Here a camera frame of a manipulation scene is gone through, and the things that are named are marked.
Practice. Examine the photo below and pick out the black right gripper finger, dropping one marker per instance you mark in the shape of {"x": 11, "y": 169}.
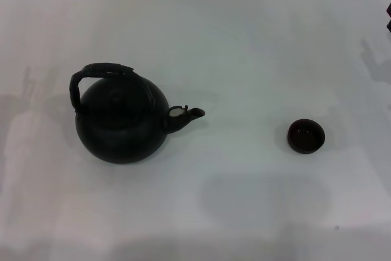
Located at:
{"x": 389, "y": 25}

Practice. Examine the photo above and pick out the dark brown teacup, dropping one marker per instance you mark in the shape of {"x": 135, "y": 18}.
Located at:
{"x": 305, "y": 136}

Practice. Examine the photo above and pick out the black round teapot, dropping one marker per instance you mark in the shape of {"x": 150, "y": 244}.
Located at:
{"x": 122, "y": 132}

